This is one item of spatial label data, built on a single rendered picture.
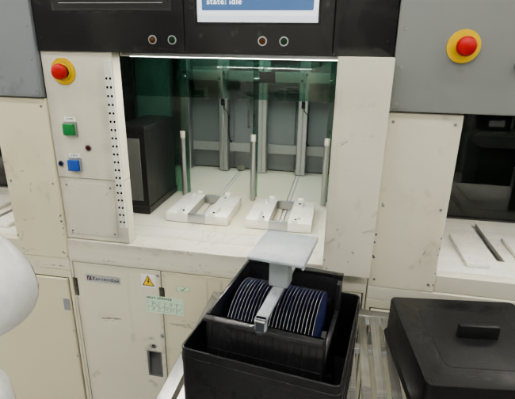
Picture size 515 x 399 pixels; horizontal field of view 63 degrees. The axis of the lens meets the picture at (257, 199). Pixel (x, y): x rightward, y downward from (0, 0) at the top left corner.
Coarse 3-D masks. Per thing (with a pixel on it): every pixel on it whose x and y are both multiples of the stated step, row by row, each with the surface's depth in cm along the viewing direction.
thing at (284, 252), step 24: (264, 240) 77; (288, 240) 77; (312, 240) 78; (264, 264) 90; (288, 264) 69; (312, 288) 88; (336, 288) 86; (216, 312) 76; (264, 312) 69; (336, 312) 84; (216, 336) 73; (240, 336) 71; (264, 336) 70; (288, 336) 67; (312, 336) 67; (336, 336) 87; (240, 360) 73; (264, 360) 71; (288, 360) 70; (312, 360) 68
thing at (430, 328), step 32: (416, 320) 92; (448, 320) 92; (480, 320) 93; (512, 320) 93; (416, 352) 82; (448, 352) 82; (480, 352) 83; (512, 352) 83; (416, 384) 80; (448, 384) 75; (480, 384) 75; (512, 384) 75
